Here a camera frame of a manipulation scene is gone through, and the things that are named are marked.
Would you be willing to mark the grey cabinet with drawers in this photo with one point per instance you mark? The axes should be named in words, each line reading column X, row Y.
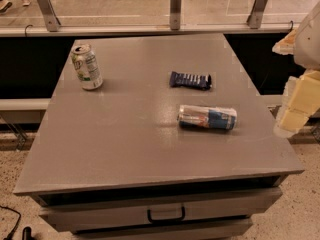
column 102, row 158

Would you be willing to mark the grey horizontal rail ledge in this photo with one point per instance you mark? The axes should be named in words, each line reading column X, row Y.
column 143, row 30

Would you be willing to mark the left metal railing bracket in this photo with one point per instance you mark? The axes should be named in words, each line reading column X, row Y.
column 51, row 21

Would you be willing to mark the blue rxbar wrapper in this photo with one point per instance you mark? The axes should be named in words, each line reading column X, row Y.
column 194, row 81

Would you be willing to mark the white green soda can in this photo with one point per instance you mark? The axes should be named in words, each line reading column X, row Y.
column 86, row 66

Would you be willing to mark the blue silver energy drink can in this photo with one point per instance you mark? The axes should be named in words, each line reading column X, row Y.
column 207, row 117

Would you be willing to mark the metal railing bracket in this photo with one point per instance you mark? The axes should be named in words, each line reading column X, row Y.
column 175, row 14
column 254, row 20
column 51, row 21

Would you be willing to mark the black drawer handle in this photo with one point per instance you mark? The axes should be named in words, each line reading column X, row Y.
column 166, row 215

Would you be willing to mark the right metal railing bracket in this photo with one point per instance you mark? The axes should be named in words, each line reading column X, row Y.
column 254, row 20

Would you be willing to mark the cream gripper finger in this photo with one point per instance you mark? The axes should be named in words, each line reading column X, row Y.
column 300, row 101
column 286, row 45

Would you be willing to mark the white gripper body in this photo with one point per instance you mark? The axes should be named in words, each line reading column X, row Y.
column 308, row 43

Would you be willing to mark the middle metal railing bracket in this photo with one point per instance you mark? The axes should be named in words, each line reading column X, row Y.
column 175, row 14

